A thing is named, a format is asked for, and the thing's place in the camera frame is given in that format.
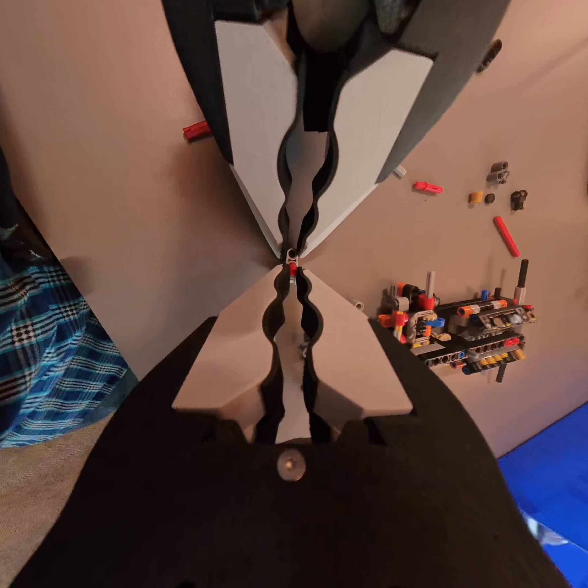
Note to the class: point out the blue plaid clothing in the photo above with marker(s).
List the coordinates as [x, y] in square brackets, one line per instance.
[46, 349]

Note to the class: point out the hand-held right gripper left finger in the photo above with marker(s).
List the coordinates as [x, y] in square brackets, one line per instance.
[229, 358]

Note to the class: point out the person's left hand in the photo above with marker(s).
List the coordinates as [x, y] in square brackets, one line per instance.
[328, 23]

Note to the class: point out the grey lego connector red pin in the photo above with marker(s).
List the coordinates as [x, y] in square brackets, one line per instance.
[291, 257]

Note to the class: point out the yellow lego bush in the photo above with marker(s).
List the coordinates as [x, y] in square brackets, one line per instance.
[476, 197]

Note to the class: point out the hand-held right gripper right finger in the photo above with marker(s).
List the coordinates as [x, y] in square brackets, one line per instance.
[353, 367]

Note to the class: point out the multicolour lego car chassis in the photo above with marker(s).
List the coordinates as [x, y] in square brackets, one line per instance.
[459, 330]

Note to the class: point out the red lego axle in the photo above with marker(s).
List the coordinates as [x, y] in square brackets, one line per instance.
[506, 236]
[195, 131]

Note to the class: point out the short black lego beam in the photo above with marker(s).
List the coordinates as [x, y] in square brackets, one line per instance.
[489, 55]

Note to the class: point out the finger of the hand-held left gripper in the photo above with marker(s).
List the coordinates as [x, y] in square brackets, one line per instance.
[381, 115]
[257, 101]

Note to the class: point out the blue plastic bin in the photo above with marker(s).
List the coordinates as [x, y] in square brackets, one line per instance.
[551, 477]

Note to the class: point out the white lego axle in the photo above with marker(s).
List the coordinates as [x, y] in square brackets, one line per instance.
[399, 171]

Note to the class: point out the small black lego connector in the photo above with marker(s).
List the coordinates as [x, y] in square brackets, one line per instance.
[518, 200]

